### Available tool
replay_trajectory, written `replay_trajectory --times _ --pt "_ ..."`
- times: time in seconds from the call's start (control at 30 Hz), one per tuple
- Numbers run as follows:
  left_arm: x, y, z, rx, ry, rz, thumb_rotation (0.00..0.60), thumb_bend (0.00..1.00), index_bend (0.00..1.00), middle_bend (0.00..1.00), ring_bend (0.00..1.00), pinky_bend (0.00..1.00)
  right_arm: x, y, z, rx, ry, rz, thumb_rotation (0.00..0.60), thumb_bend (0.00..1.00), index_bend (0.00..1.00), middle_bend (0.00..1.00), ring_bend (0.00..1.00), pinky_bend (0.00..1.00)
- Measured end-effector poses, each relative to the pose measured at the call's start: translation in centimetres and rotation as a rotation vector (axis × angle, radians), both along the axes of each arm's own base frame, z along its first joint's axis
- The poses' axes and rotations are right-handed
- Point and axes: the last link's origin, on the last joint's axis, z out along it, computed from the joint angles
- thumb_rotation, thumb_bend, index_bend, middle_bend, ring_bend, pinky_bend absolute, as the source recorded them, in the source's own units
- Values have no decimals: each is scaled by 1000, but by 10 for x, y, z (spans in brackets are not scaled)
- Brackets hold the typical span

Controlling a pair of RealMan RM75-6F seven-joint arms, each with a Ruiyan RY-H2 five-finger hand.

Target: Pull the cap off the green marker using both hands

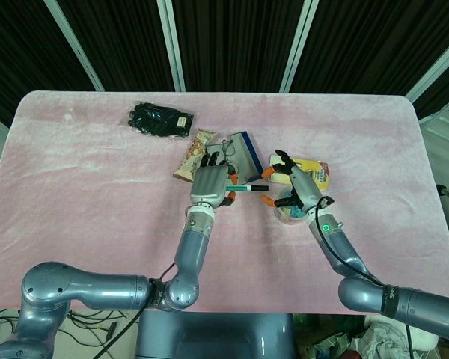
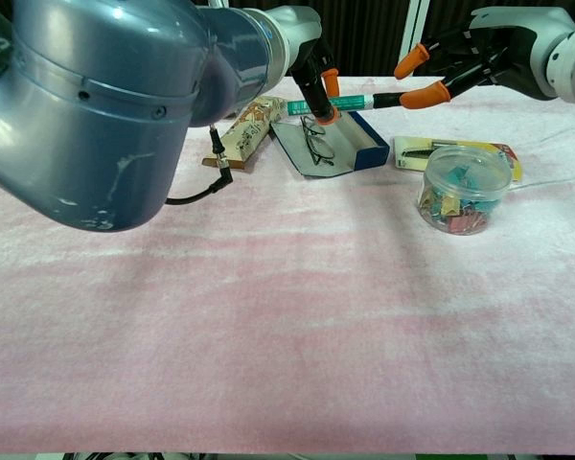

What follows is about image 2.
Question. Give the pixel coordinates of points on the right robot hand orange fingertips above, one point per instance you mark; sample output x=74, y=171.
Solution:
x=498, y=52

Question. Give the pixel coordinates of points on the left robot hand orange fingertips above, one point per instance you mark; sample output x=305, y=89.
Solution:
x=311, y=72

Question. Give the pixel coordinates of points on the green marker pen body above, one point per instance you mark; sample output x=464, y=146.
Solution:
x=352, y=102

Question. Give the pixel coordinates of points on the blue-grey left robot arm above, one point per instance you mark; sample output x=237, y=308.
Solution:
x=100, y=105

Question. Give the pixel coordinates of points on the black curtain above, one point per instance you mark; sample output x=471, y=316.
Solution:
x=364, y=33

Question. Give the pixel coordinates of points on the thin-framed eyeglasses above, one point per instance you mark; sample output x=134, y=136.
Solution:
x=318, y=148

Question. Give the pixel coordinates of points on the blue open glasses case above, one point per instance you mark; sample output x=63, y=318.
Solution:
x=359, y=139

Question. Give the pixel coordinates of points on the beige printed snack packet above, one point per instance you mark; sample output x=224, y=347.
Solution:
x=251, y=129

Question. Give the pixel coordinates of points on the yellow blister pack card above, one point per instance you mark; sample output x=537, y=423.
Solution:
x=412, y=153

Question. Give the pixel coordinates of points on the clear jar of binder clips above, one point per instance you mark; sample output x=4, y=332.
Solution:
x=462, y=191

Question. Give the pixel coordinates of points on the pink fuzzy table cloth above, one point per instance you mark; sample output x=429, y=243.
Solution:
x=287, y=311

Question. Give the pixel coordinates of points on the white frame post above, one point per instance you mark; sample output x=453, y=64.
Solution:
x=418, y=24
x=216, y=4

